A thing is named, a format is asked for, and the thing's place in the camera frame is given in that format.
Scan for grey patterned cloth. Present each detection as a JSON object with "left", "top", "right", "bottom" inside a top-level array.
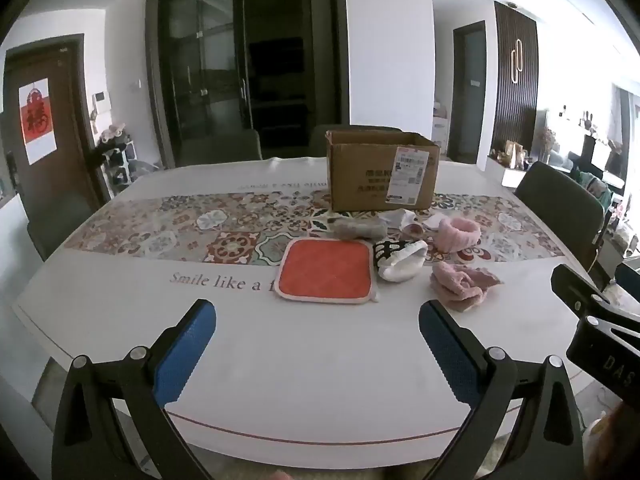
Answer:
[{"left": 332, "top": 217, "right": 388, "bottom": 241}]

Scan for brown cardboard box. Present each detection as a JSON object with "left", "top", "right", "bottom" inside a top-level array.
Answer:
[{"left": 325, "top": 129, "right": 441, "bottom": 212}]

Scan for person's right hand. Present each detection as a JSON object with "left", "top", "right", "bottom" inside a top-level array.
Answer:
[{"left": 602, "top": 402, "right": 640, "bottom": 480}]

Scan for red and white door poster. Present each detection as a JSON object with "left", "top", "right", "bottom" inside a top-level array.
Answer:
[{"left": 18, "top": 78, "right": 57, "bottom": 165}]

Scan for dark narrow door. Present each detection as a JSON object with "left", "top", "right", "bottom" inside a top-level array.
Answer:
[{"left": 446, "top": 20, "right": 489, "bottom": 165}]

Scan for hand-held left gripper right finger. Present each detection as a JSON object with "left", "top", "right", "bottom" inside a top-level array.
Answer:
[{"left": 419, "top": 300, "right": 586, "bottom": 480}]

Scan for orange square cloth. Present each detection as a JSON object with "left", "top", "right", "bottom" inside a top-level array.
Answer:
[{"left": 274, "top": 238, "right": 379, "bottom": 305}]

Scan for patterned tablecloth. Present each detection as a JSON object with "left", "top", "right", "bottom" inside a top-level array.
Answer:
[{"left": 12, "top": 155, "right": 608, "bottom": 463}]

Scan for brown wooden door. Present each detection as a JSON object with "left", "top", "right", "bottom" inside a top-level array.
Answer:
[{"left": 2, "top": 34, "right": 110, "bottom": 241}]

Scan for black and white sock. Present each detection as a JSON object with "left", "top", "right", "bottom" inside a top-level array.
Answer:
[{"left": 371, "top": 240, "right": 429, "bottom": 282}]

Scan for white sideboard with ornaments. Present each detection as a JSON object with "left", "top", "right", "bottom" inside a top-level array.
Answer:
[{"left": 486, "top": 139, "right": 533, "bottom": 188}]

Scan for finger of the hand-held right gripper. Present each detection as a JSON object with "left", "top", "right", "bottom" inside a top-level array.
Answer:
[{"left": 551, "top": 263, "right": 640, "bottom": 343}]

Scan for shelf with plush toys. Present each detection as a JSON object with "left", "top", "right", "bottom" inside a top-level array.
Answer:
[{"left": 94, "top": 120, "right": 137, "bottom": 197}]

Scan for pink fuzzy socks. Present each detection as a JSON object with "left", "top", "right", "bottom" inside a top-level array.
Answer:
[{"left": 431, "top": 261, "right": 501, "bottom": 314}]

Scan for dark slatted wall panel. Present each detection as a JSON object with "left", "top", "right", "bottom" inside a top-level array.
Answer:
[{"left": 491, "top": 1, "right": 539, "bottom": 161}]

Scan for pink fluffy headband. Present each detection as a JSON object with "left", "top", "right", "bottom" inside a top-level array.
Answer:
[{"left": 437, "top": 216, "right": 482, "bottom": 251}]

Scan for dark glass sliding doors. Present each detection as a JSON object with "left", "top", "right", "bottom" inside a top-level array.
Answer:
[{"left": 145, "top": 0, "right": 349, "bottom": 168}]

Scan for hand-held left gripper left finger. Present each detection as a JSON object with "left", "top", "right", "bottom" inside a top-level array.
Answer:
[{"left": 51, "top": 299, "right": 217, "bottom": 480}]

